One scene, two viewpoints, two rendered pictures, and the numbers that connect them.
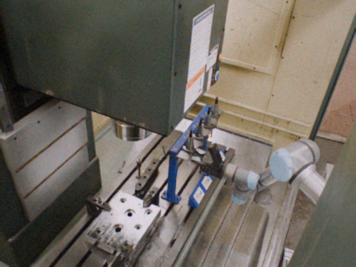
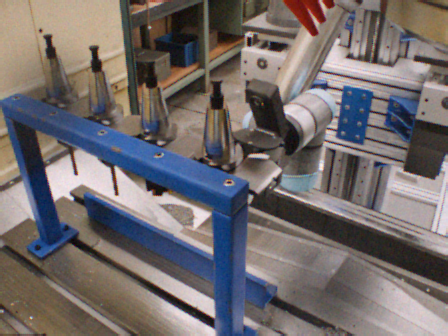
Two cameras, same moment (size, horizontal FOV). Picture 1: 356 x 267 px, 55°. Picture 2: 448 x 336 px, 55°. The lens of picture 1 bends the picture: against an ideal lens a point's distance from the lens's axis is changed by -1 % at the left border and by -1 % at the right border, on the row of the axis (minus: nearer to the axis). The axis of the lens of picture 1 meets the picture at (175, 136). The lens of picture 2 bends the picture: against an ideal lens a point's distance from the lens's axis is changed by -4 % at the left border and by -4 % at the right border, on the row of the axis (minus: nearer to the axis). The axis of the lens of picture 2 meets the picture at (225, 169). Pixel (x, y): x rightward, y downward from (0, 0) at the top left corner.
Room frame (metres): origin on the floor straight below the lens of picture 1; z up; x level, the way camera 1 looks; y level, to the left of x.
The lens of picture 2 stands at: (1.15, 0.42, 1.53)
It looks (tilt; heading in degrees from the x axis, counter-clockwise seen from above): 34 degrees down; 281
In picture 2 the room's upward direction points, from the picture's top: straight up
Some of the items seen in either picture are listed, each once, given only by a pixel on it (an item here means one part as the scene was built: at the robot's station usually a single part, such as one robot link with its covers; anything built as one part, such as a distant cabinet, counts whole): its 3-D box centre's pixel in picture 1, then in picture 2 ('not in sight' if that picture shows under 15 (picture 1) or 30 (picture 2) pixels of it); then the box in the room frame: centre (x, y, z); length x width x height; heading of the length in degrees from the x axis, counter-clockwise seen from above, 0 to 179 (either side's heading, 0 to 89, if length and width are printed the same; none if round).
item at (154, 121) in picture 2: (199, 129); (153, 107); (1.35, -0.12, 1.26); 0.04 x 0.04 x 0.07
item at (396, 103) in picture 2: not in sight; (399, 118); (0.89, -0.73, 0.98); 0.09 x 0.09 x 0.09; 72
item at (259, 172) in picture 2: (185, 156); (254, 173); (1.20, -0.05, 1.21); 0.07 x 0.05 x 0.01; 67
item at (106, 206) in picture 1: (99, 206); not in sight; (1.06, 0.33, 0.97); 0.13 x 0.03 x 0.15; 67
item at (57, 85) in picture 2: (215, 108); (55, 75); (1.56, -0.20, 1.26); 0.04 x 0.04 x 0.07
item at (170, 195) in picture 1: (172, 176); (229, 287); (1.22, 0.00, 1.05); 0.10 x 0.05 x 0.30; 67
